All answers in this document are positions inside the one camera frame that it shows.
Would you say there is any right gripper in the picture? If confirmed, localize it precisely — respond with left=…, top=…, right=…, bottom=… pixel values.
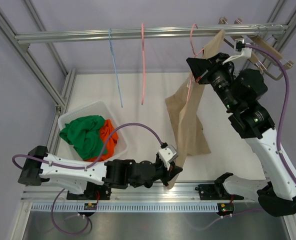
left=189, top=52, right=239, bottom=112

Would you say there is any pink hanger with beige shirt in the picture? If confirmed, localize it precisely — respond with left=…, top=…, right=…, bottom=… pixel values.
left=186, top=23, right=204, bottom=103

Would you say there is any beige t shirt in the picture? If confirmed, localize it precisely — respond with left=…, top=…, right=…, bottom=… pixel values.
left=164, top=29, right=226, bottom=190

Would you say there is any pink hanger with green shirt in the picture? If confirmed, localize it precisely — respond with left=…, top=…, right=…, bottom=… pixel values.
left=140, top=23, right=146, bottom=106

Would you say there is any orange t shirt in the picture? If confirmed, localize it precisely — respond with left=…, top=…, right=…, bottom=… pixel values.
left=98, top=119, right=119, bottom=162

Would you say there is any green t shirt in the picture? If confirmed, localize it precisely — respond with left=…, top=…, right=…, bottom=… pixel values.
left=59, top=115, right=106, bottom=160

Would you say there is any light blue wire hanger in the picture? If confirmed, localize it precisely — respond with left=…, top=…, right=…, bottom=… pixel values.
left=108, top=28, right=124, bottom=108

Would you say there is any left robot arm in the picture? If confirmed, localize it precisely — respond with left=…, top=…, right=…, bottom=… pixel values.
left=17, top=144, right=183, bottom=200

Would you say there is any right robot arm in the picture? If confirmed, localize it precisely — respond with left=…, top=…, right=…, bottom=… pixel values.
left=186, top=53, right=296, bottom=217

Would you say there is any wooden hanger left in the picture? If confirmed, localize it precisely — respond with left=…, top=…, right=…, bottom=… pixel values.
left=218, top=17, right=267, bottom=74

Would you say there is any wooden hanger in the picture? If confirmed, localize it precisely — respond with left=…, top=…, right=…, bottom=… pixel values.
left=218, top=17, right=267, bottom=74
left=234, top=17, right=295, bottom=70

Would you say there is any wooden hanger right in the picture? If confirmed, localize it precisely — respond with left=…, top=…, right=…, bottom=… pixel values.
left=234, top=17, right=295, bottom=70

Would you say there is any grey plastic hanger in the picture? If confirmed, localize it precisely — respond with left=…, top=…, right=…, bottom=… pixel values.
left=245, top=34, right=286, bottom=81

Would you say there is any white plastic basket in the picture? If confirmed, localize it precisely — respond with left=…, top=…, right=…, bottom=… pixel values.
left=58, top=100, right=128, bottom=161

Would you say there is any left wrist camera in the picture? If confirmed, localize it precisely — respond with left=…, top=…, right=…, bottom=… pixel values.
left=157, top=142, right=178, bottom=171

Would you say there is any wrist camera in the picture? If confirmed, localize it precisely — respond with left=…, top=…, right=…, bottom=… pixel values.
left=157, top=142, right=178, bottom=171
left=222, top=38, right=252, bottom=65

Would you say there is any front aluminium rail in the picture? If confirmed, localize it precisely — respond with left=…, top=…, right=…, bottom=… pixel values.
left=20, top=181, right=293, bottom=203

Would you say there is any aluminium hanging rail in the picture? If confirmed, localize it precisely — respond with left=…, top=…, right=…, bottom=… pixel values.
left=14, top=23, right=289, bottom=44

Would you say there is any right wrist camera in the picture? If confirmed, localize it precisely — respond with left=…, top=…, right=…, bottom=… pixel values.
left=222, top=38, right=252, bottom=65

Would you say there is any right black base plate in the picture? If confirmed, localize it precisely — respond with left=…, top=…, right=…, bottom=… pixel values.
left=194, top=183, right=232, bottom=201

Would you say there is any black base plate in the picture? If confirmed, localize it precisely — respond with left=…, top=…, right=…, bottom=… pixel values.
left=194, top=183, right=232, bottom=201
left=66, top=186, right=111, bottom=201

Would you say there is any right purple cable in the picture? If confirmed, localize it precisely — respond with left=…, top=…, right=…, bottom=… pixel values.
left=187, top=43, right=296, bottom=231

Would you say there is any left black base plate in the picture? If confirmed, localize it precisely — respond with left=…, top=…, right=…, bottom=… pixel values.
left=66, top=186, right=111, bottom=201

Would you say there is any white slotted cable duct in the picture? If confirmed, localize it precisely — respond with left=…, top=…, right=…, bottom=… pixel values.
left=31, top=202, right=219, bottom=213

